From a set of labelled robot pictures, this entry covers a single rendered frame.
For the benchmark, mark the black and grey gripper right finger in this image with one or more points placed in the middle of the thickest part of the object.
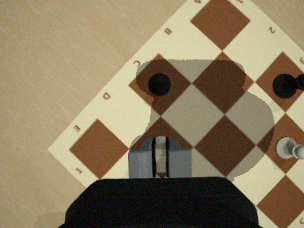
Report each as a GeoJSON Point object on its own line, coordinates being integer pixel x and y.
{"type": "Point", "coordinates": [178, 160]}

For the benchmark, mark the white pawn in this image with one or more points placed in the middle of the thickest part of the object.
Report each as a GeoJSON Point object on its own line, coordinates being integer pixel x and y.
{"type": "Point", "coordinates": [286, 147]}

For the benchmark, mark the brown and cream chessboard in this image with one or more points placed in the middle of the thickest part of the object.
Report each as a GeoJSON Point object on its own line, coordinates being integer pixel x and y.
{"type": "Point", "coordinates": [221, 57]}

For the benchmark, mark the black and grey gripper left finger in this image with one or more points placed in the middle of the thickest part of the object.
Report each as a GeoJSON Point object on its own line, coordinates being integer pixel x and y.
{"type": "Point", "coordinates": [142, 160]}

